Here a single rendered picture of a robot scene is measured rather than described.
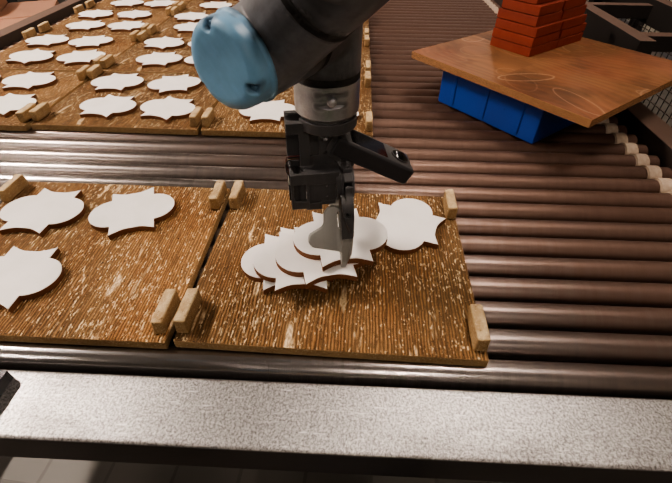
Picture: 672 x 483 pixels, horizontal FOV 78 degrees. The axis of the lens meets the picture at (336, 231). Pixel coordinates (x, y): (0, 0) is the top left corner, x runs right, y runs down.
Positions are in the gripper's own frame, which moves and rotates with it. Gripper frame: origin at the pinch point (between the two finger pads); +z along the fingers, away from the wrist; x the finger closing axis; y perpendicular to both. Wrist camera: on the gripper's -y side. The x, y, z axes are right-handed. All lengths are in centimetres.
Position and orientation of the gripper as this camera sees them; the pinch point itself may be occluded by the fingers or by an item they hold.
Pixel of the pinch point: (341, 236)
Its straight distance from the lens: 62.2
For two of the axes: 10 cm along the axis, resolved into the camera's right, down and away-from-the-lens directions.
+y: -9.9, 1.0, -1.2
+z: -0.1, 7.5, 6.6
